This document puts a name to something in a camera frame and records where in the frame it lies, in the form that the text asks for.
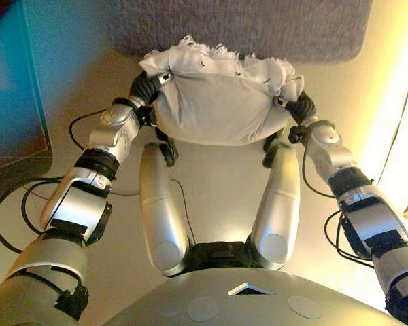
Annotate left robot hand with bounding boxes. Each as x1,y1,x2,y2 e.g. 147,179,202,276
129,69,174,109

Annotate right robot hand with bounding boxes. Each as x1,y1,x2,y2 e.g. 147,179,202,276
273,88,317,124

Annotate white fringed cushion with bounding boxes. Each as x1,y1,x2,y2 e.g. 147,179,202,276
139,35,305,147

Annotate grey fabric armchair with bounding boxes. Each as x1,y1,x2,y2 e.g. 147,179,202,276
112,0,373,62

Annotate dark glossy cabinet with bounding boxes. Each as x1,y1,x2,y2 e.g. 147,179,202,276
0,0,54,174

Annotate grey robot torso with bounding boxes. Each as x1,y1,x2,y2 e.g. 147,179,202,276
101,240,408,326

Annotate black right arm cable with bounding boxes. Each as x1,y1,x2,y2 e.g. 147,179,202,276
299,127,377,270

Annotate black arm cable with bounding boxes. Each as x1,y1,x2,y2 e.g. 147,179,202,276
0,109,115,255
299,127,377,270

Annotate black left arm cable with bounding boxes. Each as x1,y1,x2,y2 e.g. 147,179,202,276
0,109,115,255

